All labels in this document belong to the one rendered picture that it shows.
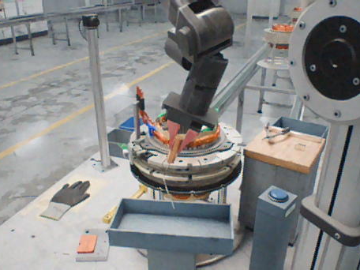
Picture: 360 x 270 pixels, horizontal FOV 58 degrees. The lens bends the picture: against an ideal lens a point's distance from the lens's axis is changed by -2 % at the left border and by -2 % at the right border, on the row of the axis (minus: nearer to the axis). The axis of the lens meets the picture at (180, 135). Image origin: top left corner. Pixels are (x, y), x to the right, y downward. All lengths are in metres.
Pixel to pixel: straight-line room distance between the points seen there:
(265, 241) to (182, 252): 0.26
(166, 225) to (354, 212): 0.39
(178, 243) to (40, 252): 0.54
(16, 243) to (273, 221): 0.77
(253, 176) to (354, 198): 0.51
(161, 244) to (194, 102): 0.29
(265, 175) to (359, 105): 0.61
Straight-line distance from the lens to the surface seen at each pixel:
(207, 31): 0.51
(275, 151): 0.98
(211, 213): 0.76
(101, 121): 1.36
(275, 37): 3.00
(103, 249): 1.05
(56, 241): 1.13
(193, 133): 0.60
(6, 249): 1.17
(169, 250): 0.70
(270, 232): 0.88
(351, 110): 0.43
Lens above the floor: 1.52
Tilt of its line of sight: 26 degrees down
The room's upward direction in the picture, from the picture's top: straight up
